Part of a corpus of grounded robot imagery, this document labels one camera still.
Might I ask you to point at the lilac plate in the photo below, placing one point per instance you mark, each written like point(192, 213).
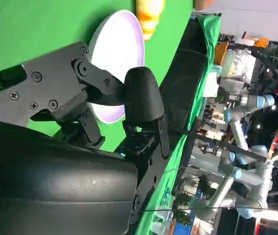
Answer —
point(119, 49)

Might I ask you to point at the orange and white bread roll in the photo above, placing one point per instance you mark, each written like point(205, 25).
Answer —
point(148, 14)

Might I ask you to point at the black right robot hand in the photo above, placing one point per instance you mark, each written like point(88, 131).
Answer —
point(55, 186)

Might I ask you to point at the orange box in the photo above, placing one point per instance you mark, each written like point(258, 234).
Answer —
point(221, 52)

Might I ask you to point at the black backdrop cloth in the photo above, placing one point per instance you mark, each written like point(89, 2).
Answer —
point(188, 73)

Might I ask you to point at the green table cloth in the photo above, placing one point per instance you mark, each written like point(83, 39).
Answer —
point(31, 24)

